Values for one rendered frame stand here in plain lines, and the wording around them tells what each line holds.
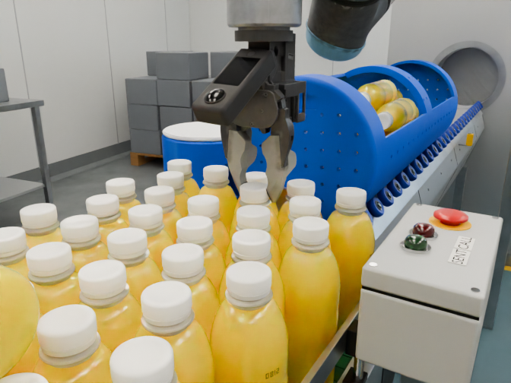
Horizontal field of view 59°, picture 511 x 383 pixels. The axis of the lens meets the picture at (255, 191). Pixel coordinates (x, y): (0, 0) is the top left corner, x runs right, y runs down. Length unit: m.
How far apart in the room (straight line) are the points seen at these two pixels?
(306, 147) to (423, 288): 0.46
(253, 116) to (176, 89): 4.09
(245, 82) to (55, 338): 0.32
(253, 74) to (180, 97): 4.11
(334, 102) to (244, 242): 0.40
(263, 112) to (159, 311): 0.29
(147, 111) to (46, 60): 1.04
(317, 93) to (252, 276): 0.47
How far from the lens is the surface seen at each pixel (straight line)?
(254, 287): 0.38
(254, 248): 0.44
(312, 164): 0.81
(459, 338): 0.43
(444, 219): 0.53
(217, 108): 0.49
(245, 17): 0.54
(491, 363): 2.27
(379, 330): 0.45
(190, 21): 6.90
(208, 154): 1.27
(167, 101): 4.72
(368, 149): 0.77
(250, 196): 0.57
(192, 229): 0.48
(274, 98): 0.54
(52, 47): 4.89
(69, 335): 0.34
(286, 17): 0.54
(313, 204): 0.54
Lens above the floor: 1.29
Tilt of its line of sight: 18 degrees down
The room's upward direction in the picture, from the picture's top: straight up
